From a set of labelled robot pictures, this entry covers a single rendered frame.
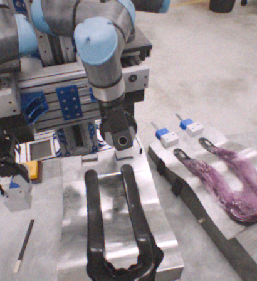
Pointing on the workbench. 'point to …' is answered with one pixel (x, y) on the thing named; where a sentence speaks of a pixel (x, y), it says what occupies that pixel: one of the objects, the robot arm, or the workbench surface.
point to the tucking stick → (24, 246)
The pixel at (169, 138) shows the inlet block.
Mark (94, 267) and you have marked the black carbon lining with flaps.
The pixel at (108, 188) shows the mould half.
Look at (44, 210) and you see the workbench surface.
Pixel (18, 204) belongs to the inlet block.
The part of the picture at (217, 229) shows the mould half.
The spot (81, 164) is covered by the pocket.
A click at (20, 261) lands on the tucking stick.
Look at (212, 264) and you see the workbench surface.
